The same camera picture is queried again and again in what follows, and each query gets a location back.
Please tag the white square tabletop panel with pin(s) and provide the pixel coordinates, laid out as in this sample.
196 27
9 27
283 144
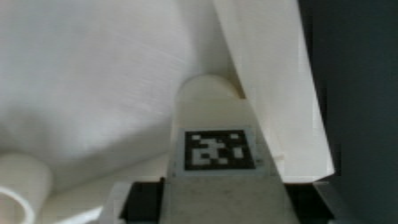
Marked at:
97 57

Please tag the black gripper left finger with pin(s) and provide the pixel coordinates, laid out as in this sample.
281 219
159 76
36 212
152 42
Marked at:
134 203

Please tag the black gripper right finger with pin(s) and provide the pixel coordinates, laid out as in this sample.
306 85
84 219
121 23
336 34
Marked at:
319 204

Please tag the white table leg with tag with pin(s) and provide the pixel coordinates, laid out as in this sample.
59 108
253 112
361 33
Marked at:
224 188

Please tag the white U-shaped obstacle fence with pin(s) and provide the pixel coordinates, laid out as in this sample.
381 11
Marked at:
264 33

